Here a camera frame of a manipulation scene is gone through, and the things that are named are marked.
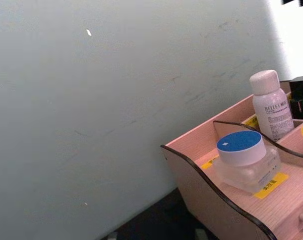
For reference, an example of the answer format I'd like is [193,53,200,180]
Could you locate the pink wooden organizer box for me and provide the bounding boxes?
[160,80,303,240]

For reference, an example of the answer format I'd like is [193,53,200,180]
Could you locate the clear jar with blue lid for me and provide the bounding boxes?
[213,130,282,193]

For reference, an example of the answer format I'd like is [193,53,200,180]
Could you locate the white plastic bottle with cap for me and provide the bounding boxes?
[249,69,295,142]

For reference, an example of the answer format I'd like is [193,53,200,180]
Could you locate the dark box with red mark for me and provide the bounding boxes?
[289,97,303,120]

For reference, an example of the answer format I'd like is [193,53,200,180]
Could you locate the black cosmetic box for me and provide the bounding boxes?
[288,74,303,101]

